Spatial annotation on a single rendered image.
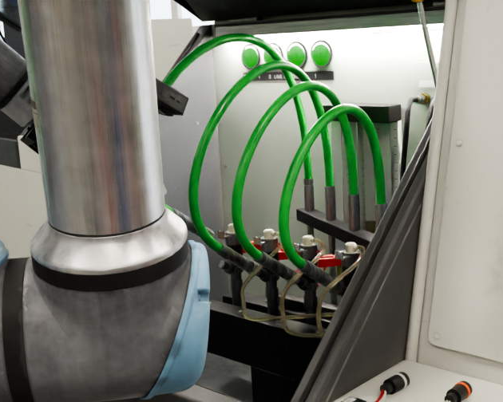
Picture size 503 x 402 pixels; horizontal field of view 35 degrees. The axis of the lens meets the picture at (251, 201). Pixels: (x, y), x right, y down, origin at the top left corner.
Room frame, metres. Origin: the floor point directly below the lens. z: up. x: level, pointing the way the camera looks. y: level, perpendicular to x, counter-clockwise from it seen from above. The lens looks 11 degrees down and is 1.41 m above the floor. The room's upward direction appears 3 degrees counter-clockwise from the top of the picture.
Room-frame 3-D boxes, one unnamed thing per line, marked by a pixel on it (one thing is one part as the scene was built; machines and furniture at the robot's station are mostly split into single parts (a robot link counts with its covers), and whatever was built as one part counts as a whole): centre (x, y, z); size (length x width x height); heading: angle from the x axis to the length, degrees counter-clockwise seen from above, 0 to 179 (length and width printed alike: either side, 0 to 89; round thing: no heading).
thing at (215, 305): (1.21, -0.05, 0.91); 0.34 x 0.10 x 0.15; 46
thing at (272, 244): (1.23, -0.02, 1.00); 0.05 x 0.03 x 0.21; 136
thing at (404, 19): (1.48, -0.15, 1.43); 0.54 x 0.03 x 0.02; 46
